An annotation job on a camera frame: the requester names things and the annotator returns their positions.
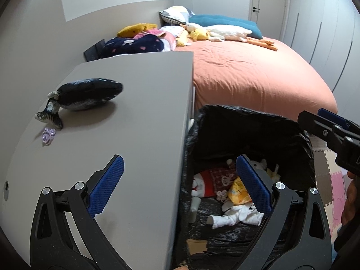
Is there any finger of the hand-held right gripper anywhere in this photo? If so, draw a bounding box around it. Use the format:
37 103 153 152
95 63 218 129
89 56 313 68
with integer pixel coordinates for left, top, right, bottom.
318 108 360 135
298 111 346 147

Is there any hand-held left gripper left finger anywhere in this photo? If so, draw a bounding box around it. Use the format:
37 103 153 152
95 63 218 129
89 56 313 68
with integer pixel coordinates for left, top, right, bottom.
29 155 133 270

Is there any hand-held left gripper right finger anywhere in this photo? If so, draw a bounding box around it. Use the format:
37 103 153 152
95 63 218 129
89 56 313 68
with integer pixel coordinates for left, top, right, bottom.
233 154 332 270

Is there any yellow paper cup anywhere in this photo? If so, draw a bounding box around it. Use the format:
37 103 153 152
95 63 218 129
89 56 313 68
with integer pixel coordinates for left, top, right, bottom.
226 177 252 205

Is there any white towel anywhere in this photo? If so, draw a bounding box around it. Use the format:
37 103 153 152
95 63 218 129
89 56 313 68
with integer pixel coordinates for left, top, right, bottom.
208 202 265 230

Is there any black bag lined bin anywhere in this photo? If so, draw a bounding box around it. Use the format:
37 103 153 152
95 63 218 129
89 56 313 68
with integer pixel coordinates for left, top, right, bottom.
180 105 317 270

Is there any person's right hand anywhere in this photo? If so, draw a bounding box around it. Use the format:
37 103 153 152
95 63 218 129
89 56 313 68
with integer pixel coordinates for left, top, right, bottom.
341 173 360 225

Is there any white plush toy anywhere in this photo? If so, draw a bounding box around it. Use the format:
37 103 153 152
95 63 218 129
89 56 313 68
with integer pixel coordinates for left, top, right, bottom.
249 159 268 172

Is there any foam puzzle mat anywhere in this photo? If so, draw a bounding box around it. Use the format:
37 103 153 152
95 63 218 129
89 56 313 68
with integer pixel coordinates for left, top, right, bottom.
311 143 349 242

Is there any red checked plush toy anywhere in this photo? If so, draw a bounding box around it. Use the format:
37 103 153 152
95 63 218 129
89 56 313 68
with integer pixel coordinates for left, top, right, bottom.
192 167 239 199

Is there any cardboard piece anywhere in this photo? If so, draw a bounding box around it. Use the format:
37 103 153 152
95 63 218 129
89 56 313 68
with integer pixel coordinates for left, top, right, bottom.
187 239 209 256

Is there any orange sheet bed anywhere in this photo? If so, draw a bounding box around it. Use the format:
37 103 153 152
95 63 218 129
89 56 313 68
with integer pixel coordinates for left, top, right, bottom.
174 38 338 117

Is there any black fish plush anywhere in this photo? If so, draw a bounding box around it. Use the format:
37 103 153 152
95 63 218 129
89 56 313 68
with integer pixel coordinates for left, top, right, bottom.
35 78 124 130

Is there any white wardrobe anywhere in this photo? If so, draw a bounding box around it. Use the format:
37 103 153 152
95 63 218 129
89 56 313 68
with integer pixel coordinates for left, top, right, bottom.
280 0 360 119

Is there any white goose plush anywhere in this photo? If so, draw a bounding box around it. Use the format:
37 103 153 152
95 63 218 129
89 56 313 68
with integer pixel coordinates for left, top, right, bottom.
180 22 278 52

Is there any black box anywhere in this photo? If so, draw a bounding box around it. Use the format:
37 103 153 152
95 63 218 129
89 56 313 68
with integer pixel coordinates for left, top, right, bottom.
84 41 106 62

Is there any beige door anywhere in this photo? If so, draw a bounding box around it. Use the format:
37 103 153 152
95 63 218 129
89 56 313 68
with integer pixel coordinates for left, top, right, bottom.
249 0 290 41

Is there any teal pillow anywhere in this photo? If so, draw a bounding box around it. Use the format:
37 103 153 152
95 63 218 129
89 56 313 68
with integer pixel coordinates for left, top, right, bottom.
187 14 264 40

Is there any navy patterned blanket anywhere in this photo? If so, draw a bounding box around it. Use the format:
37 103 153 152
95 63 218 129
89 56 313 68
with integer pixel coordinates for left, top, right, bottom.
100 34 165 59

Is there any yellow duck plush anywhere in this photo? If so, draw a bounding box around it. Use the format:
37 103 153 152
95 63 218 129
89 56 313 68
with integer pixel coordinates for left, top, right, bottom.
177 27 210 47

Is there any pink patterned blanket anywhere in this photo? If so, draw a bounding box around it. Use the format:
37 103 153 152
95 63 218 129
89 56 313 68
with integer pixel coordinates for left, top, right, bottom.
133 27 178 52

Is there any yellow plush pillow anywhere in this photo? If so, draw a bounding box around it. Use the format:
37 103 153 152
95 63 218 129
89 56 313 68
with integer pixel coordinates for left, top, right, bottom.
117 23 158 38

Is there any white patterned pillow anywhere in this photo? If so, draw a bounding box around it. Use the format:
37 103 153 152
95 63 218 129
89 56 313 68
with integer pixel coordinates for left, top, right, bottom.
159 26 186 37

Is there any checked pillow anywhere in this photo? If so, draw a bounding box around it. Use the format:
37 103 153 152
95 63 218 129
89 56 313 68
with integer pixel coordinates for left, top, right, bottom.
159 6 194 25

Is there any purple hair tie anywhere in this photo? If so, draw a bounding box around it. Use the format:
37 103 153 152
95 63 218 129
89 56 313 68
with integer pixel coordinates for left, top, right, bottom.
42 128 57 146

